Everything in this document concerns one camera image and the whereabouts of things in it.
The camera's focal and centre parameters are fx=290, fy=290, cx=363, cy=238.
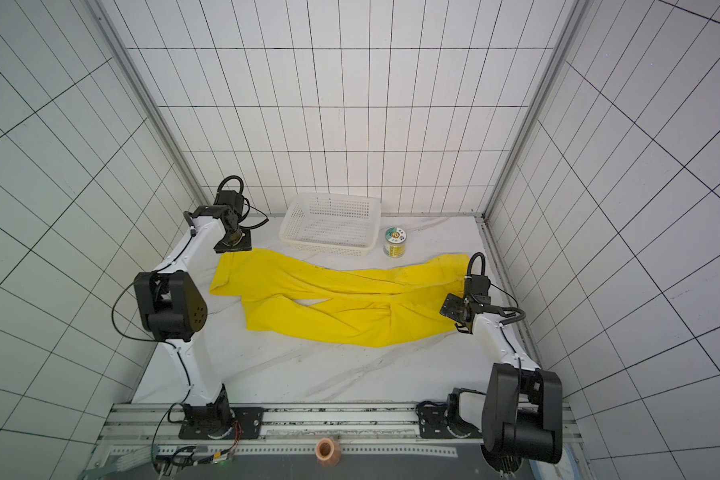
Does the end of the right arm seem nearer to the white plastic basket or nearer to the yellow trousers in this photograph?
the yellow trousers

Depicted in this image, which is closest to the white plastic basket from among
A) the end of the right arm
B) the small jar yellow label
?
the small jar yellow label

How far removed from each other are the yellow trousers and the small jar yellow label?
0.19 feet

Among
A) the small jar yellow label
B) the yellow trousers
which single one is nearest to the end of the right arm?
the yellow trousers

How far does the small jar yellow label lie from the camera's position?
40.8 inches

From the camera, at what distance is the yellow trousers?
0.89 meters

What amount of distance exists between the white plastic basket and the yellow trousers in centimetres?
10

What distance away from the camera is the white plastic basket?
3.57ft

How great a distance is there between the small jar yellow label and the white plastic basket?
5cm

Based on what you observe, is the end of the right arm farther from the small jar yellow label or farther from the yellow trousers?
the small jar yellow label

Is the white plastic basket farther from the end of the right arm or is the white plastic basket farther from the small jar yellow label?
the end of the right arm
